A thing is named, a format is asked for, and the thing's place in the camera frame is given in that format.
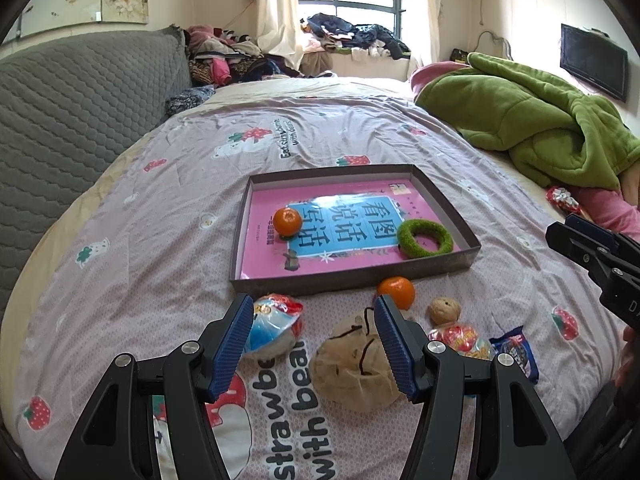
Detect brown walnut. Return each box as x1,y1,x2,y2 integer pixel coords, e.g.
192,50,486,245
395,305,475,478
427,297,461,326

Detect red and white candy wrapper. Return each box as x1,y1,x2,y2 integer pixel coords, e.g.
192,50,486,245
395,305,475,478
546,186,583,215

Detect dark blue patterned cloth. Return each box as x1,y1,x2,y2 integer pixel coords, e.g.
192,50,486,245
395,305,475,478
165,85,217,117

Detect green fleece blanket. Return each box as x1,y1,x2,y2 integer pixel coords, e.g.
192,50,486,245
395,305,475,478
415,52,640,191

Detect orange tangerine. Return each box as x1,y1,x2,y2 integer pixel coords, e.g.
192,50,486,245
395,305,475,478
274,206,303,237
376,276,417,311

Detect grey quilted headboard cushion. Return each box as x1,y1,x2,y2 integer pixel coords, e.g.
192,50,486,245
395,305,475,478
0,27,193,306

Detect pink pillow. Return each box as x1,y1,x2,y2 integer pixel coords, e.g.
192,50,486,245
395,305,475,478
409,60,471,101

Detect black wall television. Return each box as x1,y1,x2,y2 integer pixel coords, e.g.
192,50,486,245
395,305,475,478
560,23,630,103

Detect cream curtain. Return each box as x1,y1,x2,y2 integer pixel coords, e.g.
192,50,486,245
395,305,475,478
255,0,307,73
420,0,445,63

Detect shallow cardboard box tray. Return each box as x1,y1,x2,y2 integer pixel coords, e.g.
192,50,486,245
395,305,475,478
229,164,482,297

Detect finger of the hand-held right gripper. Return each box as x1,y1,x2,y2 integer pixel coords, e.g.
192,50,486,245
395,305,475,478
545,221,628,288
564,213,640,263

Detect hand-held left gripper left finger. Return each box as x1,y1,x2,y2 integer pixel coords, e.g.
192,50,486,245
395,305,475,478
54,292,256,480

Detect green fuzzy ring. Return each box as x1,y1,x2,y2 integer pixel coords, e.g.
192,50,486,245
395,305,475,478
396,219,454,260

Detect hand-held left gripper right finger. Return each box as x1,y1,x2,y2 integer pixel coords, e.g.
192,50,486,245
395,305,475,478
372,294,583,480

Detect blue cookie packet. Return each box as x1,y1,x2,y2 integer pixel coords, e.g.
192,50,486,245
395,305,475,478
489,327,540,385

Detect strawberry printed bedsheet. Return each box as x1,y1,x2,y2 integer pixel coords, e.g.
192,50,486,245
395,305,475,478
10,77,623,480

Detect pile of mixed clothes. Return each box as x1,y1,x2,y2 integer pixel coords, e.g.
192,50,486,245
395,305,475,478
182,24,303,88

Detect dark clothes on windowsill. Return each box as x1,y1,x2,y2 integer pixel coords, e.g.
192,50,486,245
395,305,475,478
300,12,412,61

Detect pink cloth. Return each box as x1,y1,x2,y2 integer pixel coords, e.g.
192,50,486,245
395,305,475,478
575,186,640,241

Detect beige drawstring pouch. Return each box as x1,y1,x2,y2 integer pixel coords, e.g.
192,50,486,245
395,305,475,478
309,307,406,413

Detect blue and red toy egg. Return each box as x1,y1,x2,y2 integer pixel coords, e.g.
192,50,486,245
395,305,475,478
243,294,305,358

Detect pink and blue book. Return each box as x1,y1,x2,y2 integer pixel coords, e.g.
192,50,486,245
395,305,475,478
239,180,426,278

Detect person's right hand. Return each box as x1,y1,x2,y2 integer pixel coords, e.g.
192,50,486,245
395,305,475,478
621,326,640,386

